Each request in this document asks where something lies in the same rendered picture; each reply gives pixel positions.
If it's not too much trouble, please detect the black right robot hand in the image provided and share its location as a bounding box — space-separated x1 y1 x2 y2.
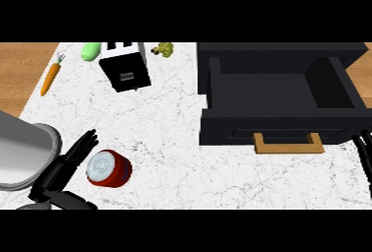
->
350 129 372 200

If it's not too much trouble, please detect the red can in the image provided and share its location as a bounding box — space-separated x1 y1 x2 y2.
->
86 149 135 189

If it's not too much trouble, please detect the black and white toaster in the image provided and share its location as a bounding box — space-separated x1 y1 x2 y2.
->
98 42 152 94

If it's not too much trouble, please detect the wooden drawer handle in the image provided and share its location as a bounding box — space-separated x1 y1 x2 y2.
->
251 132 326 155

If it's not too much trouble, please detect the yellow-green broccoli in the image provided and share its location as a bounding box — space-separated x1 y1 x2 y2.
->
149 42 176 59

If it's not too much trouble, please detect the black open drawer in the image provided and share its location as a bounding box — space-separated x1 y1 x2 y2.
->
200 56 372 147

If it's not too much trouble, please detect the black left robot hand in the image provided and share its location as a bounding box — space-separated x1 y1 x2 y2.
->
28 129 101 211

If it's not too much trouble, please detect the orange carrot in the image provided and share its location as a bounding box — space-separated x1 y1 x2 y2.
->
40 52 67 97

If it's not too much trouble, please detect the black cabinet body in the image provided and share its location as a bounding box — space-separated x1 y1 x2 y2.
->
197 42 371 96

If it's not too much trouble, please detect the green cucumber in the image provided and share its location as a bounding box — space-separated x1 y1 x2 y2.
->
80 42 104 62

